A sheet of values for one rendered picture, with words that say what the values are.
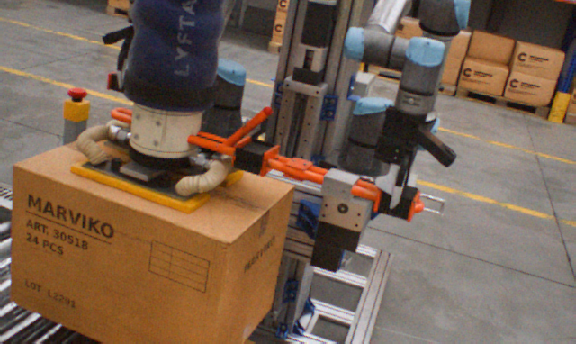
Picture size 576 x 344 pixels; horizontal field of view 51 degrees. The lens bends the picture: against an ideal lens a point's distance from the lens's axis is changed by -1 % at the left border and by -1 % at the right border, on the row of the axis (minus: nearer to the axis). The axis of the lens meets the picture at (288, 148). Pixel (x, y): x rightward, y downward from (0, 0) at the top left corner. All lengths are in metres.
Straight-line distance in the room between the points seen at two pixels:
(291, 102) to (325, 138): 0.19
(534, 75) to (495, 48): 0.74
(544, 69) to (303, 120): 6.73
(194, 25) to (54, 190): 0.52
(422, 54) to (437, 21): 0.47
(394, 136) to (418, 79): 0.14
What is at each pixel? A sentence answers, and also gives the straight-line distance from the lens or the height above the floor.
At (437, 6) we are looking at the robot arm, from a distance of 1.72.
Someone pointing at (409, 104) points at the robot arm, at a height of 1.43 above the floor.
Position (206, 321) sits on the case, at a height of 0.86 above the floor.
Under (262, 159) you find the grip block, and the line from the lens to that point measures 1.41.
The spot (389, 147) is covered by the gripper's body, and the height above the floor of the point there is 1.33.
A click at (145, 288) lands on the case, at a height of 0.88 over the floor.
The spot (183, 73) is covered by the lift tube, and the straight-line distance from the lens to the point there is 1.41.
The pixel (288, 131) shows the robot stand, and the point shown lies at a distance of 2.10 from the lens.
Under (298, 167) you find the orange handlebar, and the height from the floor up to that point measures 1.22.
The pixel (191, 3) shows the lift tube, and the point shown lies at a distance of 1.39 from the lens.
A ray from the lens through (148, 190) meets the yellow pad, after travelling 1.47.
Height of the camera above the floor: 1.72
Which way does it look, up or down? 20 degrees down
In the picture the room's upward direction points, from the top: 11 degrees clockwise
